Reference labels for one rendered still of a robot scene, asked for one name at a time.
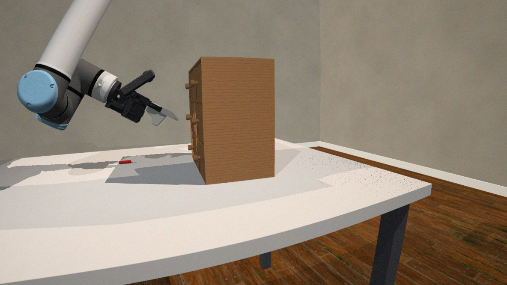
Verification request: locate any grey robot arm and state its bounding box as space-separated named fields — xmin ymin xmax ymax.
xmin=17 ymin=0 xmax=155 ymax=131

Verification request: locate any brown wooden chest of drawers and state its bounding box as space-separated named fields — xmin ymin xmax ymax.
xmin=188 ymin=56 xmax=275 ymax=185

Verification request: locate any brown wooden drawer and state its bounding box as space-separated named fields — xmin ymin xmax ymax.
xmin=188 ymin=131 xmax=197 ymax=156
xmin=191 ymin=104 xmax=203 ymax=141
xmin=193 ymin=138 xmax=206 ymax=180
xmin=185 ymin=71 xmax=194 ymax=100
xmin=190 ymin=63 xmax=202 ymax=100
xmin=186 ymin=103 xmax=196 ymax=133

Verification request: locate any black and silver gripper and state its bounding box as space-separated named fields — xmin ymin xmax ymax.
xmin=105 ymin=81 xmax=178 ymax=126

